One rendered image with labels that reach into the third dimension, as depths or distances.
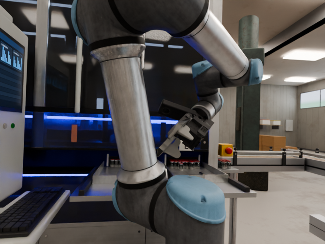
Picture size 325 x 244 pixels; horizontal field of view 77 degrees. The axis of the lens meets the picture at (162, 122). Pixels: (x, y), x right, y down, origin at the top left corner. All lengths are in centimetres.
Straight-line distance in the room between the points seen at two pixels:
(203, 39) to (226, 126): 1185
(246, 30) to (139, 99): 433
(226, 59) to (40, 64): 99
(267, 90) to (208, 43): 1309
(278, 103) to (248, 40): 951
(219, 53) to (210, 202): 31
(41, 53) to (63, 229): 93
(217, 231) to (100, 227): 93
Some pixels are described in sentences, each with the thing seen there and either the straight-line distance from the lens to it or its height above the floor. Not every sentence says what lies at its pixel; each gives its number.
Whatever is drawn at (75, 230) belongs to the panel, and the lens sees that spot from 131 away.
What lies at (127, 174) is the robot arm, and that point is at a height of 102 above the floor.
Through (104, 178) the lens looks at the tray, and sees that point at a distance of 92.
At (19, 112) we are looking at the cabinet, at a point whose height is 117.
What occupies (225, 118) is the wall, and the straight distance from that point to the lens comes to 1224.
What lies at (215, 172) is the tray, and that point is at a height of 89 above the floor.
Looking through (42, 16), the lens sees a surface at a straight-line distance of 135.
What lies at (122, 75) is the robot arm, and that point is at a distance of 42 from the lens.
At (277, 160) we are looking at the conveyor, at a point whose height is 92.
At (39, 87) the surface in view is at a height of 131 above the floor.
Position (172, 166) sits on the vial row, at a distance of 120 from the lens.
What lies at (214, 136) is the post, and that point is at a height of 107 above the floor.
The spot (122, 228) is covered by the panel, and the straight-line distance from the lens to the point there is 128.
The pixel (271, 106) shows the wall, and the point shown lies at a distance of 1355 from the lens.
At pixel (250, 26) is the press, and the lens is 471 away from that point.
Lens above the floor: 114
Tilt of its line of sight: 1 degrees up
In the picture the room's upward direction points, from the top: 2 degrees clockwise
